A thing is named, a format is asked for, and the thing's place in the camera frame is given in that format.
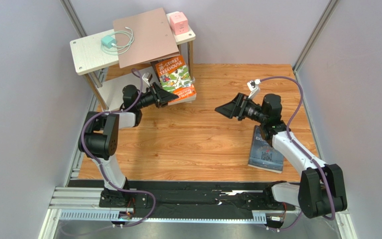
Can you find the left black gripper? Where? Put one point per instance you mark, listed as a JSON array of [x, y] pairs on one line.
[[161, 97]]

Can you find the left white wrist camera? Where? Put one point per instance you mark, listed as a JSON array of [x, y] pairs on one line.
[[146, 78]]

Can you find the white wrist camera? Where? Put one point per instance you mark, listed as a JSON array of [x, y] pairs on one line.
[[146, 78], [254, 88]]

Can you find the pink cube power socket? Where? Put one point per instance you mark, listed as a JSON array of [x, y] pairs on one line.
[[179, 23]]

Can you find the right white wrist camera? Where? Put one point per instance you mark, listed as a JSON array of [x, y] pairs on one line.
[[254, 88]]

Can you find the blue-grey 1984 book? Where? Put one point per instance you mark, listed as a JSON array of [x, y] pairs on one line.
[[263, 156]]

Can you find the orange 78-storey treehouse book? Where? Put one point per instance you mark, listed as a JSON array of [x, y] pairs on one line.
[[174, 77]]

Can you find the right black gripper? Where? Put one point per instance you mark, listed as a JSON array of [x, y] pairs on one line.
[[239, 107]]

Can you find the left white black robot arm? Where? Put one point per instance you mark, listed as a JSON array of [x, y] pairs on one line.
[[99, 137]]

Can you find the brown file folder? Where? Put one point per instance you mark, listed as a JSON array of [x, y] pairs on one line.
[[153, 38]]

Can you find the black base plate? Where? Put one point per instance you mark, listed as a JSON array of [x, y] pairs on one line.
[[191, 199]]

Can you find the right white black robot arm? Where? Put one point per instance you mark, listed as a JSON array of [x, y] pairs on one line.
[[321, 190]]

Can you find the mint green charger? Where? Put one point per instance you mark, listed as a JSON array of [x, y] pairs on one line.
[[108, 42]]

